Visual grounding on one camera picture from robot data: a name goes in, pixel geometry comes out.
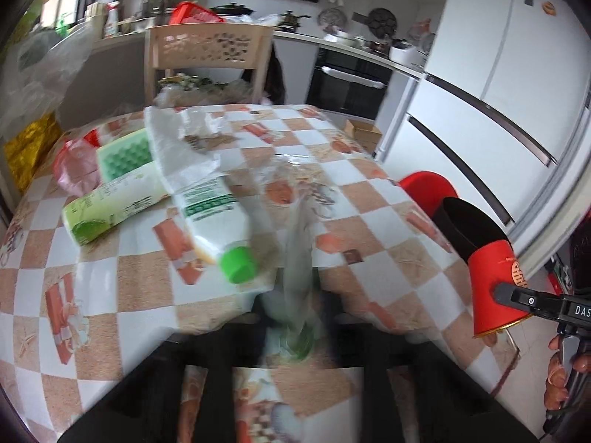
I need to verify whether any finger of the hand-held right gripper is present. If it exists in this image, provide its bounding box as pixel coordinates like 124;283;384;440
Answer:
493;281;566;320

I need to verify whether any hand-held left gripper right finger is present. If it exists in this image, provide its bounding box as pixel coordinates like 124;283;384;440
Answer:
323;295;539;443

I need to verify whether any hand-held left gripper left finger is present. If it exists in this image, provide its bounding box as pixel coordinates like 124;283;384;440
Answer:
60;307;271;443

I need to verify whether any red paper cup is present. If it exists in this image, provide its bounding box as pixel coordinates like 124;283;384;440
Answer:
470;239;532;339

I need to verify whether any clear plastic bag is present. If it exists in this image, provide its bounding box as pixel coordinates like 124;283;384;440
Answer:
259;157;333;361

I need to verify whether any green and white bottle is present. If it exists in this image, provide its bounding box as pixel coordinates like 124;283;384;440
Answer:
62;166;169;246

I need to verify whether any green foam sponge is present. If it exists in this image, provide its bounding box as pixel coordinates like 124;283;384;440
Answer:
96;129;158;182

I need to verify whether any person's right hand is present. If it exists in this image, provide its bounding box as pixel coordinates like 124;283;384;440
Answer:
544;334;591;411

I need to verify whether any table with checkered cloth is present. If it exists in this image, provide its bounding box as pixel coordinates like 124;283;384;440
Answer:
0;104;522;443

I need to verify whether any white bottle with green cap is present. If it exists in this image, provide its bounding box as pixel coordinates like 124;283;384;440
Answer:
173;178;258;284

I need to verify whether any red plastic stool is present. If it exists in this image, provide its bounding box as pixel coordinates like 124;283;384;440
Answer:
399;171;459;215

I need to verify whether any white refrigerator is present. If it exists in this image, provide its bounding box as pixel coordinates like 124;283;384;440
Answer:
374;0;591;241

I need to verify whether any cardboard box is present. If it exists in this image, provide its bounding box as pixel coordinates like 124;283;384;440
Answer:
344;119;383;153

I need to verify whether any pink plastic bag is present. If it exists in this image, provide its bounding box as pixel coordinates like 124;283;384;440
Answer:
52;129;105;197

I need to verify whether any white rice cooker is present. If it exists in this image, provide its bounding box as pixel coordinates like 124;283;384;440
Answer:
390;39;428;68

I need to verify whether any black built-in oven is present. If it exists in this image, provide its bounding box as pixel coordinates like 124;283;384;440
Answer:
305;47;394;121

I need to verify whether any black hanging bag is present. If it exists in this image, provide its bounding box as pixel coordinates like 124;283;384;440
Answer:
264;44;288;104

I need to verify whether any gold foil bag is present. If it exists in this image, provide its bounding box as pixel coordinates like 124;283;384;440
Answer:
4;113;63;192

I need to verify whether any round black pan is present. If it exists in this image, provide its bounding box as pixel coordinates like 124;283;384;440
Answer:
368;8;398;38

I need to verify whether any large translucent plastic bag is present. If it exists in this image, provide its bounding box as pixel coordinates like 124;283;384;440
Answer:
4;23;95;116

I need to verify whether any red plastic basket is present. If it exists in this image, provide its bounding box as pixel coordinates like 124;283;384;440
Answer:
167;1;225;25

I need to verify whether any round silver steamer plate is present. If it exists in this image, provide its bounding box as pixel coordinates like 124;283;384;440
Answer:
318;8;348;28

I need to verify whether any black wok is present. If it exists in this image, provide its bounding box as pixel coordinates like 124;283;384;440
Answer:
210;2;254;16

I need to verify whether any white spray bottle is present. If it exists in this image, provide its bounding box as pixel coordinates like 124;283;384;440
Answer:
104;1;120;38

